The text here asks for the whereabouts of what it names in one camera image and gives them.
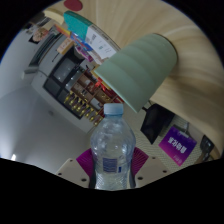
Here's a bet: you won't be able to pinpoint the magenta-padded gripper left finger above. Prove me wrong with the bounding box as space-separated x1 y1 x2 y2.
54 148 98 188

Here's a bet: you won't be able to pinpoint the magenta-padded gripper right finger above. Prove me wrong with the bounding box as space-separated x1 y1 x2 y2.
128 146 174 188

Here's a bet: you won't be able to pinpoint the clear plastic water bottle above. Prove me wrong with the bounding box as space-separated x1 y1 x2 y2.
89 102 137 191

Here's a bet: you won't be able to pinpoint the purple sign board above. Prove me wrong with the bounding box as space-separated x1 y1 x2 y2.
158 124 198 167

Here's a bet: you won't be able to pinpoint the black bag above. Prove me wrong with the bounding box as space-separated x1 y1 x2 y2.
199 134 216 158

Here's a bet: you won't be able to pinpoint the wooden shelf unit with trophies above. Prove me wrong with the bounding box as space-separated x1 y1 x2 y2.
63 68 124 126

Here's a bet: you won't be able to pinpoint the black framed glass door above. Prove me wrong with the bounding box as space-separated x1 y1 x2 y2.
42 56 88 119

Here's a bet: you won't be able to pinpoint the pale green cup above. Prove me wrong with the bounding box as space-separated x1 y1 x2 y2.
93 33 179 114

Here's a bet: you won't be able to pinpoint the pink patterned box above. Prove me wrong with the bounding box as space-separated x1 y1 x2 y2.
74 44 93 63

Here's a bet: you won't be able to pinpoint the tan upright box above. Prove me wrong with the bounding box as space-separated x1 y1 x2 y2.
56 37 74 56

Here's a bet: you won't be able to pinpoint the blue colourful book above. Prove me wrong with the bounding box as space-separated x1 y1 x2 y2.
68 31 93 51

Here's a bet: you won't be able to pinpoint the white printed booklet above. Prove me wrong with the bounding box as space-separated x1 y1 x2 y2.
84 24 118 61

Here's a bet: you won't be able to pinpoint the pink flowers in pot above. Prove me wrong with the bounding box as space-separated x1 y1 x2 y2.
31 26 50 44

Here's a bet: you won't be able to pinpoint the teal book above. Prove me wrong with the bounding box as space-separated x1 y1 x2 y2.
63 10 94 33

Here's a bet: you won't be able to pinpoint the pale yellow notebook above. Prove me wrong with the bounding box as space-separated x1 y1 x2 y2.
43 8 66 25

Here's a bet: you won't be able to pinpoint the flat round red coaster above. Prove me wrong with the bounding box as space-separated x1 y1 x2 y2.
63 0 84 12

